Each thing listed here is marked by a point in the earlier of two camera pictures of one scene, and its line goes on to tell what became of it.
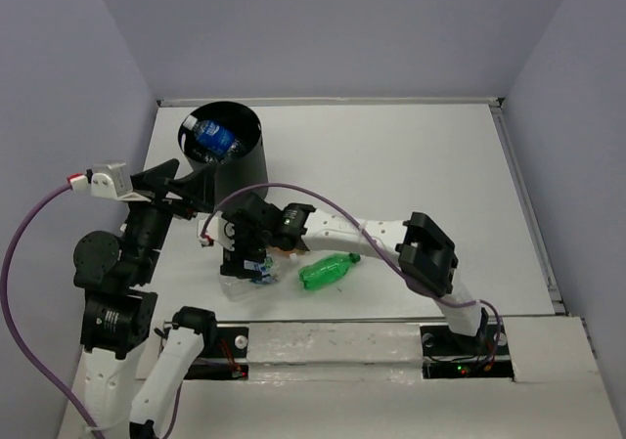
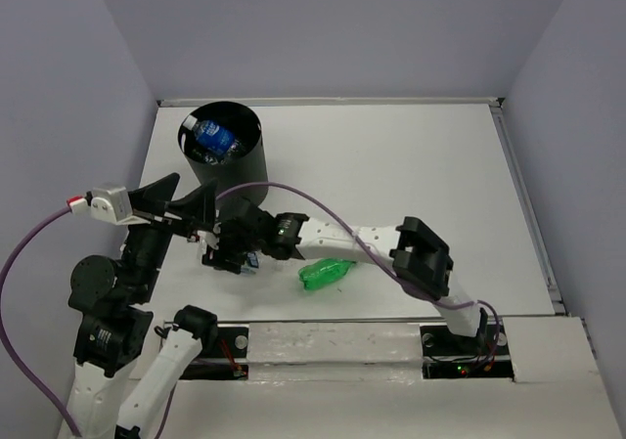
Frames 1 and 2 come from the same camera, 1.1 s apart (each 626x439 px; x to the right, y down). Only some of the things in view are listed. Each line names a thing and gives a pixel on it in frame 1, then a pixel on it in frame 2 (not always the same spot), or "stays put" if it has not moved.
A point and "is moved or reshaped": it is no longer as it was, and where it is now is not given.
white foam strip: [334, 352] stays put
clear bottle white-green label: [238, 288] is moved or reshaped
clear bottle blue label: [215, 140] stays put
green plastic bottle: [325, 270] stays put
